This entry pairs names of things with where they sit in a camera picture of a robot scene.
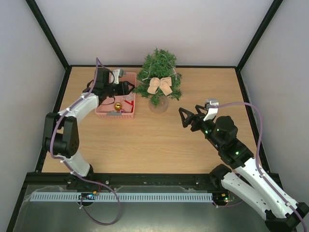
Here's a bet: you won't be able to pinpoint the light blue slotted cable duct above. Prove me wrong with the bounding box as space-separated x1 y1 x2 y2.
29 192 213 203

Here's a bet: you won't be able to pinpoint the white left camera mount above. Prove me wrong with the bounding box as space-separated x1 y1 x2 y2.
112 69 121 85

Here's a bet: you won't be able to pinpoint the red ribbon bow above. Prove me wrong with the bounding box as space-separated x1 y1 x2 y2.
124 100 135 113

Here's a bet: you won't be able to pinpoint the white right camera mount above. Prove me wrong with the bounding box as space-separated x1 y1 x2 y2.
203 104 218 121

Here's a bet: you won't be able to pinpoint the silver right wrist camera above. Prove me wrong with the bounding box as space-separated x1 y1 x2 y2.
205 99 219 109

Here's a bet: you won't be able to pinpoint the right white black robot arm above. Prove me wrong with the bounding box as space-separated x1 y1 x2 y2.
179 100 309 232

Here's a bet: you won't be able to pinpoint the clear led string lights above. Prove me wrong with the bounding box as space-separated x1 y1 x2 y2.
138 48 182 82

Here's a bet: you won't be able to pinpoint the silver glitter star ornament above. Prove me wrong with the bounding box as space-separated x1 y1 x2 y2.
121 94 135 102

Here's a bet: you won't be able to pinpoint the round wooden tree base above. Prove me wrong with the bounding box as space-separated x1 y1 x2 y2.
149 96 169 114

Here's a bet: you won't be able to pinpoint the gold bauble ornament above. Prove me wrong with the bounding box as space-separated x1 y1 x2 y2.
114 102 122 111

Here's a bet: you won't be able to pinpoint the black front frame rail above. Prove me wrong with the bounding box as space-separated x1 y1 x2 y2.
23 172 225 192

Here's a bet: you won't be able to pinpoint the small green christmas tree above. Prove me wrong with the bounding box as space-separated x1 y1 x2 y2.
134 48 183 108

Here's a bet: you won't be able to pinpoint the pink perforated plastic basket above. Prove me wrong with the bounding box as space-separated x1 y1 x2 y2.
95 71 138 120

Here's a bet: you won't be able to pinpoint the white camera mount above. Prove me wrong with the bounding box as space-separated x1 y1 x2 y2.
203 104 218 121
112 69 121 85

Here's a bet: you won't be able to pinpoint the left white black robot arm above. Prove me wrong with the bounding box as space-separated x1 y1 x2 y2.
42 68 137 178

